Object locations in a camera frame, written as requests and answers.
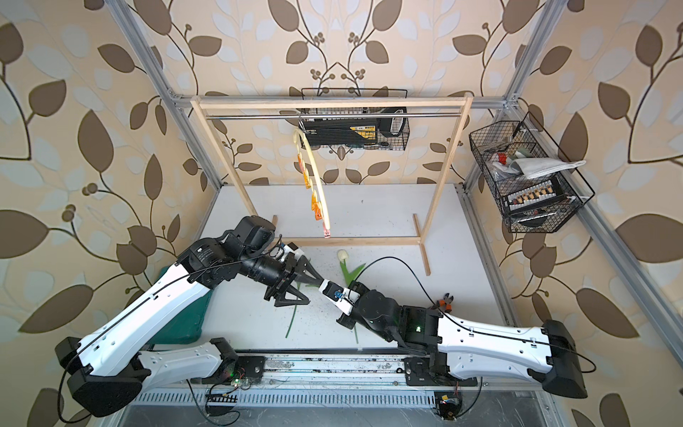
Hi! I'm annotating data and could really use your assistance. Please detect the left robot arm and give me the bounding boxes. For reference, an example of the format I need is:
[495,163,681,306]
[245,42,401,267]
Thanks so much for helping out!
[55,215,328,417]

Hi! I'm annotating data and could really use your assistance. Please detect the wire basket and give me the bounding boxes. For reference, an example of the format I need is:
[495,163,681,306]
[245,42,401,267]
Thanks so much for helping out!
[296,106,410,151]
[469,113,595,233]

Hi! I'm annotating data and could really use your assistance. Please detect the wooden clothes rack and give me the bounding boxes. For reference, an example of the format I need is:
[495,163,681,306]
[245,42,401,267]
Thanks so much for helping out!
[189,94,475,275]

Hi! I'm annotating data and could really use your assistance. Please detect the yellow clip hanger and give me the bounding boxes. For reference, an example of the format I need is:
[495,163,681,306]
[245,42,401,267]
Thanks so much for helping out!
[293,128,332,238]

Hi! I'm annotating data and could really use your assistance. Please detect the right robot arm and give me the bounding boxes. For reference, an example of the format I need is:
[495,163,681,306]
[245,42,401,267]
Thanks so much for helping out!
[318,280,588,399]

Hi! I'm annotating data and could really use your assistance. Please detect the right wire basket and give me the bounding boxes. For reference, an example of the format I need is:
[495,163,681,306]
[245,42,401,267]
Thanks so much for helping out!
[469,113,595,233]

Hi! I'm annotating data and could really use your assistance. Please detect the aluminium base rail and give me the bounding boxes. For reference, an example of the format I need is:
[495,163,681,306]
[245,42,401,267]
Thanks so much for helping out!
[137,349,545,391]

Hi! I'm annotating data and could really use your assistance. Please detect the black box in basket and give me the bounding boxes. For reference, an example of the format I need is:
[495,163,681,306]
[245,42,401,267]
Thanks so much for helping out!
[300,119,378,148]

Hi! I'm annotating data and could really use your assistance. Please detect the white paper in basket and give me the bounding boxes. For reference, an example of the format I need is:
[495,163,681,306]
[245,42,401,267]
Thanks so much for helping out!
[510,158,586,180]

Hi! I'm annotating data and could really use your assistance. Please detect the white tulip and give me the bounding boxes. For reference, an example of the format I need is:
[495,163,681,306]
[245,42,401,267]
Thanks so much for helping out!
[336,249,367,345]
[285,283,301,339]

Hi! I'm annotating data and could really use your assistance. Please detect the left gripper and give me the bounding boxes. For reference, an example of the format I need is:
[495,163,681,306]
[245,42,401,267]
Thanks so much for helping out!
[240,253,329,309]

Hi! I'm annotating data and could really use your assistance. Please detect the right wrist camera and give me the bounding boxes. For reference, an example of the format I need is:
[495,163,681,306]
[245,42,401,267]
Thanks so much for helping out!
[318,279,360,316]

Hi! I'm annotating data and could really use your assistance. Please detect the green tool case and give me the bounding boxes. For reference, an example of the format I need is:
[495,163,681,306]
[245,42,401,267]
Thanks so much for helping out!
[148,290,213,346]

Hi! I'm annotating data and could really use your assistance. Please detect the orange handled pliers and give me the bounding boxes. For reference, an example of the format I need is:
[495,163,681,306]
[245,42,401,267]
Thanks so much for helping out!
[436,293,454,313]

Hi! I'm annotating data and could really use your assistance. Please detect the back wire basket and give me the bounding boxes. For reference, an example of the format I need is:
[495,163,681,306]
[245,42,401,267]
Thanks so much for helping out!
[296,106,410,151]

